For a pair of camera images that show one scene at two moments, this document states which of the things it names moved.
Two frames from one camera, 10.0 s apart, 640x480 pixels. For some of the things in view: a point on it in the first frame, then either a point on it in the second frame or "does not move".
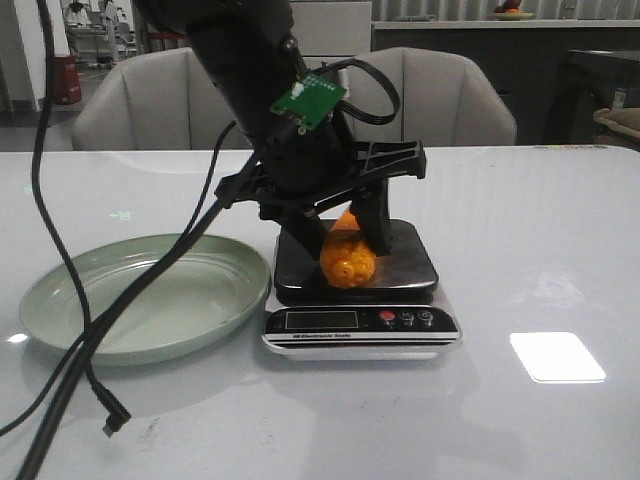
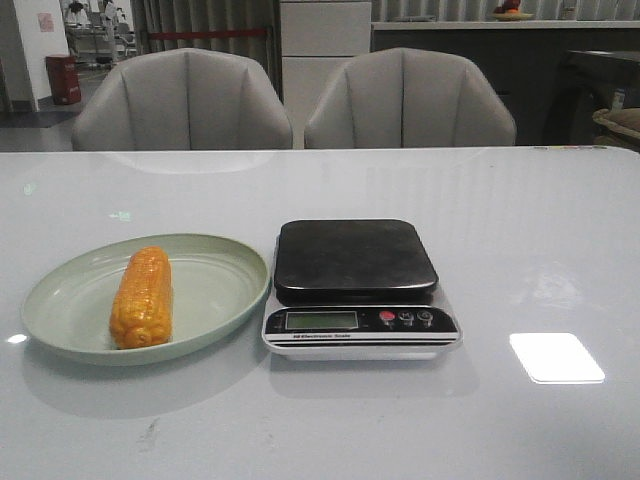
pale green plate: [209, 289] does not move
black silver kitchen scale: [391, 316] does not move
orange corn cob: [345, 258] -> [142, 306]
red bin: [66, 81] does not move
